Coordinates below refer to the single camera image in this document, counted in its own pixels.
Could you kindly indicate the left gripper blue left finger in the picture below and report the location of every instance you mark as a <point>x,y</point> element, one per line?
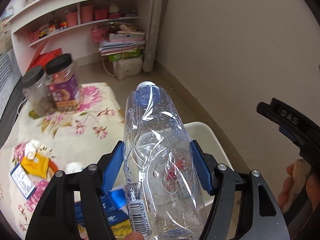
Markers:
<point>110,165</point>

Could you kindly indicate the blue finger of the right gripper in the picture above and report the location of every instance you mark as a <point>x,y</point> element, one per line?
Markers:
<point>285,133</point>

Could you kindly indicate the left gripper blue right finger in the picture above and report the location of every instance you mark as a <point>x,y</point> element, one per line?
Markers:
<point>205,167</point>

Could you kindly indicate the red snack wrapper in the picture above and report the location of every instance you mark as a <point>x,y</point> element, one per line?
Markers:
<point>173,175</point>

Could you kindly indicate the floral paper cup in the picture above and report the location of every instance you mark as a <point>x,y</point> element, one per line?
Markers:
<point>73,167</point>

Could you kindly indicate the crushed clear plastic bottle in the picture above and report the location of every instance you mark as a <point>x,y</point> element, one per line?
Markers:
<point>154,138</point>

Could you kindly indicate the yellow snack packet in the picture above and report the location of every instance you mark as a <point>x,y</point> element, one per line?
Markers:
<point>38,166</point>

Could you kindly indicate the small white blue carton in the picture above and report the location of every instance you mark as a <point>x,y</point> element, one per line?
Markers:
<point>22,181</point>

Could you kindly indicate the blue cardboard box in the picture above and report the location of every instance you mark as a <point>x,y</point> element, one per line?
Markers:
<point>114,205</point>

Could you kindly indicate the white plastic trash bin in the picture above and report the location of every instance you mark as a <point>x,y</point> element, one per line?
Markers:
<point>207,141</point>

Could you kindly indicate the right human hand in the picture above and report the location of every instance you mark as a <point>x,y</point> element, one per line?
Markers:
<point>299,176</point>

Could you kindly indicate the floral tablecloth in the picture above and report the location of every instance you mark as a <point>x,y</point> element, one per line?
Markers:
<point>65,137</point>

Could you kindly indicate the small crumpled tissue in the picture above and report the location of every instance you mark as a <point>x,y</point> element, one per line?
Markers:
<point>31,149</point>

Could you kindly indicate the purple label nut jar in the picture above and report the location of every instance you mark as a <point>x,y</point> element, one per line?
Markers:
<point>62,83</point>

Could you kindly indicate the clear jar black lid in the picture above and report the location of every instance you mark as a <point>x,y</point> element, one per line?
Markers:
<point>37,93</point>

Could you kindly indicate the green tissue box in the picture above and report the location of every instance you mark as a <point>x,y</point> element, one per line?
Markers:
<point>125,55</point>

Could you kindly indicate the red gift box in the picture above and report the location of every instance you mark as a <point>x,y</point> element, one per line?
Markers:
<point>43,59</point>

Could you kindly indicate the pink hanging basket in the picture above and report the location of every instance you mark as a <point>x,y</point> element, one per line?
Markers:
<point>98,34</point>

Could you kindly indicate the white bookshelf unit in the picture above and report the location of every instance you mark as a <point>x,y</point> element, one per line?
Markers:
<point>46,25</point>

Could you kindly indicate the pink pen holder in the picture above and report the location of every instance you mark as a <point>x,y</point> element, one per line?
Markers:
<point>72,19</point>
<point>86,14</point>

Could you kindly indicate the beige curtain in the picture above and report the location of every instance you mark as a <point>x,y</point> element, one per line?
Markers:
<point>157,16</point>

